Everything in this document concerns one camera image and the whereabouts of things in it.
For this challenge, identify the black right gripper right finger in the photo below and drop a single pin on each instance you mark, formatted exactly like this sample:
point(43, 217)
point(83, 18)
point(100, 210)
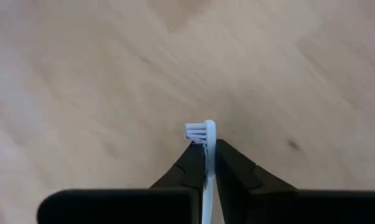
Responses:
point(237, 183)

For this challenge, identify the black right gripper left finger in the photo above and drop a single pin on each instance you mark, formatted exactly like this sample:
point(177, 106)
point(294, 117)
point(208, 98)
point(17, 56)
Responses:
point(187, 174)

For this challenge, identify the purple white toothbrush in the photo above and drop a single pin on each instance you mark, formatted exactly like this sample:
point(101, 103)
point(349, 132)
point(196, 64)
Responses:
point(210, 133)

